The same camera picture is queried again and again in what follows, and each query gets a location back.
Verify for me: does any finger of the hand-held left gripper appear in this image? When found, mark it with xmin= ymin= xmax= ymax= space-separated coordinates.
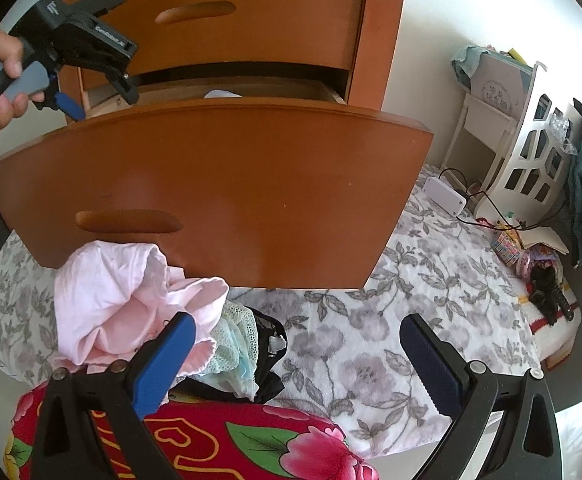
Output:
xmin=105 ymin=66 xmax=140 ymax=107
xmin=36 ymin=91 xmax=88 ymax=122

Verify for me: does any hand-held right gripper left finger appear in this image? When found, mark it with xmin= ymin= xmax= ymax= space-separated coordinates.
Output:
xmin=30 ymin=311 xmax=198 ymax=480

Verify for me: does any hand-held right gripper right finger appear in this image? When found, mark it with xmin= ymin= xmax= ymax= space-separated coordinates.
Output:
xmin=400 ymin=313 xmax=563 ymax=480

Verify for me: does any mint mesh underwear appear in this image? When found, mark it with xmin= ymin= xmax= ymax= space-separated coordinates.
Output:
xmin=191 ymin=305 xmax=262 ymax=403

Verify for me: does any pale pink garment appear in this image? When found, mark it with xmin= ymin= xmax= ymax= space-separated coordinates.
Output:
xmin=53 ymin=241 xmax=231 ymax=381

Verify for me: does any black lace underwear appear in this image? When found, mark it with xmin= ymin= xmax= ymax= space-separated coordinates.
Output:
xmin=171 ymin=307 xmax=289 ymax=406

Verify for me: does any wooden drawer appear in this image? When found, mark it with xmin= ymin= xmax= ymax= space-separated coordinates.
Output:
xmin=53 ymin=0 xmax=372 ymax=93
xmin=0 ymin=76 xmax=434 ymax=291

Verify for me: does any person's left hand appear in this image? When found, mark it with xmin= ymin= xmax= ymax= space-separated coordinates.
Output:
xmin=0 ymin=30 xmax=46 ymax=147

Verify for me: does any grey floral bed blanket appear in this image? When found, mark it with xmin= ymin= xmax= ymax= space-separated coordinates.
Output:
xmin=0 ymin=162 xmax=542 ymax=458

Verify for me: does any red floral blanket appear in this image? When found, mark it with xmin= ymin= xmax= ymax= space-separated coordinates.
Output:
xmin=3 ymin=385 xmax=367 ymax=480

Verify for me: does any white red crochet mat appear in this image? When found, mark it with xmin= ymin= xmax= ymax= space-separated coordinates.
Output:
xmin=518 ymin=285 xmax=582 ymax=371

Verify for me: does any colourful cube toy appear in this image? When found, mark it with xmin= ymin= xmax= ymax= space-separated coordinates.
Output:
xmin=490 ymin=230 xmax=524 ymax=266

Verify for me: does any black fuzzy cloth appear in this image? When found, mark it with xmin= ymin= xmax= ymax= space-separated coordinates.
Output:
xmin=528 ymin=265 xmax=564 ymax=323

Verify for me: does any pink round container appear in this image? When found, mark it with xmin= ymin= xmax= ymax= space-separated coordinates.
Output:
xmin=518 ymin=250 xmax=542 ymax=278

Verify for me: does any black remote control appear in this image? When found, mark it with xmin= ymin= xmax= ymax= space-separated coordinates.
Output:
xmin=554 ymin=287 xmax=578 ymax=322

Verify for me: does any closed wooden drawer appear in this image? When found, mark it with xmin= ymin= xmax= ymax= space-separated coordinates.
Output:
xmin=53 ymin=0 xmax=372 ymax=93

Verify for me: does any white power strip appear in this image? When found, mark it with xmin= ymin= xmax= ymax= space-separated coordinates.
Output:
xmin=422 ymin=176 xmax=468 ymax=218

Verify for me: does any beige paper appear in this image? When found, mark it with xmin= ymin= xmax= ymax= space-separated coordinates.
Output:
xmin=518 ymin=227 xmax=569 ymax=256

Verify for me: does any small white table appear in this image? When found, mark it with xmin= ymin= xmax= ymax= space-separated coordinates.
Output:
xmin=441 ymin=50 xmax=522 ymax=171

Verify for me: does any clear plastic bag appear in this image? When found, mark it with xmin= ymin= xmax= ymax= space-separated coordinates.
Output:
xmin=546 ymin=107 xmax=579 ymax=153

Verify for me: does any pale picture board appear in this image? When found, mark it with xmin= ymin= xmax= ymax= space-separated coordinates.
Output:
xmin=471 ymin=55 xmax=529 ymax=111

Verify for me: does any teal cloth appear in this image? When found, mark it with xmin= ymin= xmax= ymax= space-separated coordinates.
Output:
xmin=451 ymin=45 xmax=487 ymax=83

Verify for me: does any black power cable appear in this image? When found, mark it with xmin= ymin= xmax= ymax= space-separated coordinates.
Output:
xmin=438 ymin=167 xmax=572 ymax=233

